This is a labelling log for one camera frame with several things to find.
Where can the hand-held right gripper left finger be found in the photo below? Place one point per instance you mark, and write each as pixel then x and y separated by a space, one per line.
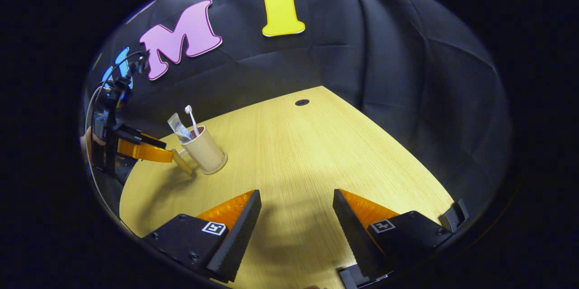
pixel 242 234

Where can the white toothpaste tube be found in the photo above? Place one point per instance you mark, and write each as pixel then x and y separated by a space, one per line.
pixel 177 126

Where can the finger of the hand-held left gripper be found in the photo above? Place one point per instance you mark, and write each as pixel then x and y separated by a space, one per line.
pixel 144 151
pixel 140 137

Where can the wooden desktop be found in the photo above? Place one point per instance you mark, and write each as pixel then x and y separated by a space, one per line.
pixel 307 153

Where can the black backdrop cloth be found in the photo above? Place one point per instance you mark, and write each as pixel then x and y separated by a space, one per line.
pixel 384 76

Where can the white toothbrush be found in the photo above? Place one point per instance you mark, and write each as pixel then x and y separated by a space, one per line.
pixel 192 121

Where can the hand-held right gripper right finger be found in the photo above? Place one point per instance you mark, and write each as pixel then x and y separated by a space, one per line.
pixel 353 234

